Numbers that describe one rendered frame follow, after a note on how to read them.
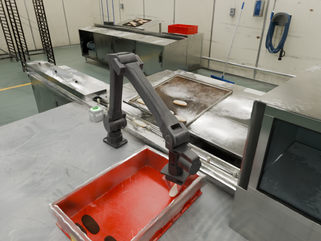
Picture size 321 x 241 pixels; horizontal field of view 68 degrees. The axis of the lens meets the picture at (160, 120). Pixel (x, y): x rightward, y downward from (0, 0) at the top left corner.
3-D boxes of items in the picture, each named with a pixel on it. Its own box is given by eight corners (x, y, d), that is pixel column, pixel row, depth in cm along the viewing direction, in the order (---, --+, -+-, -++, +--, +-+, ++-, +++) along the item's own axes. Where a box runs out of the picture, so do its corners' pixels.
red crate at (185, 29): (167, 32, 483) (167, 25, 477) (178, 30, 506) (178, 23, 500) (187, 34, 453) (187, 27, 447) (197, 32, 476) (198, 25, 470)
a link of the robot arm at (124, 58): (123, 42, 104) (102, 45, 98) (141, 56, 96) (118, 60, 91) (119, 121, 132) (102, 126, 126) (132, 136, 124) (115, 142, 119)
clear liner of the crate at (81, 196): (51, 224, 84) (45, 204, 79) (146, 159, 116) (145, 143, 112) (112, 293, 64) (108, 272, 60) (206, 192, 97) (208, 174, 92)
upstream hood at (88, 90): (26, 69, 250) (25, 61, 246) (44, 66, 261) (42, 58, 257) (86, 104, 170) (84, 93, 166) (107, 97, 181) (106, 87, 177)
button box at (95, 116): (89, 123, 158) (87, 108, 152) (100, 119, 162) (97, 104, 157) (95, 128, 152) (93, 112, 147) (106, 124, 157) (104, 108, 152)
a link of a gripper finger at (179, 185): (180, 200, 90) (181, 181, 86) (164, 193, 94) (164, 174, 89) (188, 189, 96) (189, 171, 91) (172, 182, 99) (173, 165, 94)
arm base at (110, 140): (102, 141, 132) (116, 149, 126) (100, 128, 129) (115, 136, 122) (114, 135, 138) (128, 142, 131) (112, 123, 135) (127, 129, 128)
